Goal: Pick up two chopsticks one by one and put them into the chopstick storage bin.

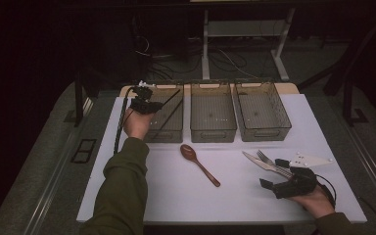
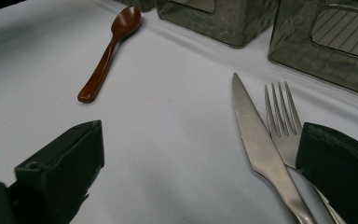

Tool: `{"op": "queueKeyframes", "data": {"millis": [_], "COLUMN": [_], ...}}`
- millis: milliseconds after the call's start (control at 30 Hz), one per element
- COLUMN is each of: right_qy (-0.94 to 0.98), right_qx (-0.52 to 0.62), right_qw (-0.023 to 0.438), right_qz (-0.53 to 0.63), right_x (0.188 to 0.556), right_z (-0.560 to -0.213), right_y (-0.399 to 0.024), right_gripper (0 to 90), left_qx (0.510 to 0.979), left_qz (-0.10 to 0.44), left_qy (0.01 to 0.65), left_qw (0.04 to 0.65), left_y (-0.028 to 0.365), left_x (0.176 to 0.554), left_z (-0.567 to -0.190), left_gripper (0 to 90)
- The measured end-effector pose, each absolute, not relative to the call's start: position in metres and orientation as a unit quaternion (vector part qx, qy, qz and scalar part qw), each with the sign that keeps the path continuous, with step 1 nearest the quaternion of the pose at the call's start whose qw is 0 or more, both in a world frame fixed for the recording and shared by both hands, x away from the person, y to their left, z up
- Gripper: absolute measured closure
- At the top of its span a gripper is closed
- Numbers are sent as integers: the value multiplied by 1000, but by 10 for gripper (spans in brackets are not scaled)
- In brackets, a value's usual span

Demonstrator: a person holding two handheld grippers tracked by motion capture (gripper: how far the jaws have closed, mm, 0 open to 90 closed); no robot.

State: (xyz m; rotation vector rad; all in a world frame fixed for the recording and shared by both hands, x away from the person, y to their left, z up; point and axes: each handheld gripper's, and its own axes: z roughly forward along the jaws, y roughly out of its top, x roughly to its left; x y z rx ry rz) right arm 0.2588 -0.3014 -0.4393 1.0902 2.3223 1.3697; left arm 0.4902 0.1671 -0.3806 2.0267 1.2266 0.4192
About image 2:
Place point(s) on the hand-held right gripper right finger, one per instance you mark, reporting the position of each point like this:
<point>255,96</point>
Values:
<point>341,174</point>

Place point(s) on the steel fork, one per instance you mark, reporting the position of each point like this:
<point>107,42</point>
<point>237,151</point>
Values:
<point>287,147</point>

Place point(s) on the steel table knife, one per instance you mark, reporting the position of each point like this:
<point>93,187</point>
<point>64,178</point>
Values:
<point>258,140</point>

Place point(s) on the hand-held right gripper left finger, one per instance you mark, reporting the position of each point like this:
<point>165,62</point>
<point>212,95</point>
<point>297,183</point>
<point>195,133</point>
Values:
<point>62,168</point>

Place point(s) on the brown wooden spoon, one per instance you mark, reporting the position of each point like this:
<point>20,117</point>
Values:
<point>122,25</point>

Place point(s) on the translucent grey plastic container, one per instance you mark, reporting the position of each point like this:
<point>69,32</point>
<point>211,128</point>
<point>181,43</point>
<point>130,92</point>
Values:
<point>227,25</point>
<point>310,59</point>

